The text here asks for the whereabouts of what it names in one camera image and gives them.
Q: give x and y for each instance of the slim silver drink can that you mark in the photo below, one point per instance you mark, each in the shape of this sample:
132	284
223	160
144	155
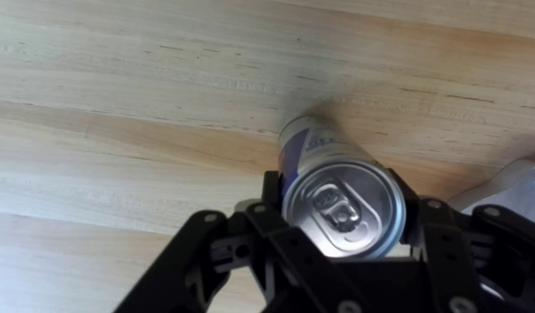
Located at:
337	197

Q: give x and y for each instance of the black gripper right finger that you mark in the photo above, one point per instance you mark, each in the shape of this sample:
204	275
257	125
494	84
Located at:
487	261

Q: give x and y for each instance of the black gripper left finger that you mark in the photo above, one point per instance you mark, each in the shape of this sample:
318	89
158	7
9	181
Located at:
233	266

